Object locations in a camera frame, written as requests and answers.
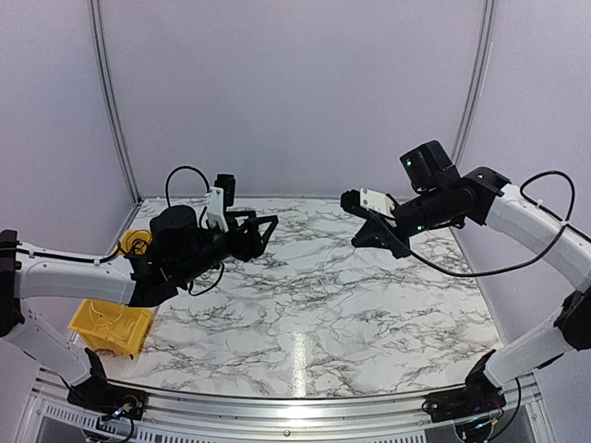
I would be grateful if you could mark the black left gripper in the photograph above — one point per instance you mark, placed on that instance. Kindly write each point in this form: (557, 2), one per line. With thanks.
(247, 251)

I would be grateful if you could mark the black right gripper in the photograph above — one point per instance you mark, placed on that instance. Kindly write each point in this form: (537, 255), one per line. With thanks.
(372, 234)

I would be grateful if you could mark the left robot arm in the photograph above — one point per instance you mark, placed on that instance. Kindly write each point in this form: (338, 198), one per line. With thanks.
(180, 251)

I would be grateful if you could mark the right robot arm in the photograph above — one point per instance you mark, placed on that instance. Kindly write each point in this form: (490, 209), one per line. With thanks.
(536, 215)

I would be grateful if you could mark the far yellow plastic bin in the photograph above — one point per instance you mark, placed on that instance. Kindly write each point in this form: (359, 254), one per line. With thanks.
(134, 242)

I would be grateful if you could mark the yellow plastic bin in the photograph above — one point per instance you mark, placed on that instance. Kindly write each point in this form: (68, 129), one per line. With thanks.
(134, 242)
(107, 326)

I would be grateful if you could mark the near yellow plastic bin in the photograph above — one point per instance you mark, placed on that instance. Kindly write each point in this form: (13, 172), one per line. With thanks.
(107, 326)

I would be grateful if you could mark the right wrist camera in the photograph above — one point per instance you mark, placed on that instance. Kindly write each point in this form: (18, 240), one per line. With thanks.
(360, 202)

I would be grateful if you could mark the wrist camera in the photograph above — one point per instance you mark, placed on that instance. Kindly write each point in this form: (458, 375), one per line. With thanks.
(360, 202)
(220, 197)

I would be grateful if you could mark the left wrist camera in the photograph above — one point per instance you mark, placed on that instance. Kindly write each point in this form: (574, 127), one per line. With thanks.
(220, 197)

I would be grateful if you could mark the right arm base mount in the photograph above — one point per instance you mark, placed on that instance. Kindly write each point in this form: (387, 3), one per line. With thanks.
(477, 395)

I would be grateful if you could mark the aluminium front rail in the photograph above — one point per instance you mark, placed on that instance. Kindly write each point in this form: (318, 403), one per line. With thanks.
(175, 416)

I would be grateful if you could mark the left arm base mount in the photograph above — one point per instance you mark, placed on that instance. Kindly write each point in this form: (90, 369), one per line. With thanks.
(98, 394)

